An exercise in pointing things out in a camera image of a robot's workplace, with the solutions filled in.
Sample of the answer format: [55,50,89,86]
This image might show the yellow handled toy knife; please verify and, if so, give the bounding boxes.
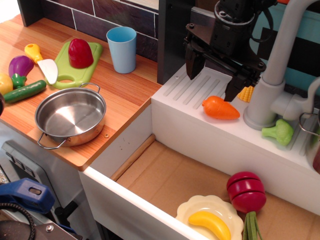
[24,43,58,85]

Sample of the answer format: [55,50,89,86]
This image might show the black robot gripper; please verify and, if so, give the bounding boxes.
[184,6,267,102]

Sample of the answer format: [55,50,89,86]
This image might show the orange plastic toy carrot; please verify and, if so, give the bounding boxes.
[201,95,240,120]

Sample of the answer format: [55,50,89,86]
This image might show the light blue plastic cup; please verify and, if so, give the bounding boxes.
[106,26,137,74]

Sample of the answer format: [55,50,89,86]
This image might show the red toy pepper half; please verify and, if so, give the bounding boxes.
[68,38,94,69]

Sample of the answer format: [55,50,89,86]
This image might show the green wooden toy cucumber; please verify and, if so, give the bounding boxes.
[3,80,47,104]

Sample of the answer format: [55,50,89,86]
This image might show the blue plastic clamp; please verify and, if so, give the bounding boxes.
[0,178,56,214]

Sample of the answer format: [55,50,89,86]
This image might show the green plastic cutting board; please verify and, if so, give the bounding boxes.
[44,41,104,90]

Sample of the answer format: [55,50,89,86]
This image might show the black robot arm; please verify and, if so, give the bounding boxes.
[184,0,277,102]

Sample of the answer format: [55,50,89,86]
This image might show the stainless steel pan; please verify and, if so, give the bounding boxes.
[34,82,107,150]

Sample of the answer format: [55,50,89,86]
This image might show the red wooden toy radish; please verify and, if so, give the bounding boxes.
[226,171,267,240]

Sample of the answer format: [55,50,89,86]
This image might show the yellow toy banana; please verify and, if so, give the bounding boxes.
[188,211,232,240]

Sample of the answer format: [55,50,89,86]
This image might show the steel pot at right edge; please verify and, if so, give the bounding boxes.
[298,107,320,175]

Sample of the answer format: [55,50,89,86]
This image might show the cream flower shaped plate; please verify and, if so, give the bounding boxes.
[176,195,244,240]

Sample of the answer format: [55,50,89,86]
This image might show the white toy sink unit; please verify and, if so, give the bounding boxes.
[80,68,320,240]

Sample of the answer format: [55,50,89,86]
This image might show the green toy broccoli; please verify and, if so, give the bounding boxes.
[261,119,294,146]

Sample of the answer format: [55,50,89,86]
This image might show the yellow toy corn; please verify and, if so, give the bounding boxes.
[237,86,255,103]

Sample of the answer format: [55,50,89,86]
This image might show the yellow toy lemon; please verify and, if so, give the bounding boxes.
[0,73,13,95]

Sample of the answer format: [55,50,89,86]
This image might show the purple toy eggplant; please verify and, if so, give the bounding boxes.
[8,55,34,90]

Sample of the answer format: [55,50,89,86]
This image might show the grey toy faucet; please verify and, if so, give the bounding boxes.
[243,0,320,130]

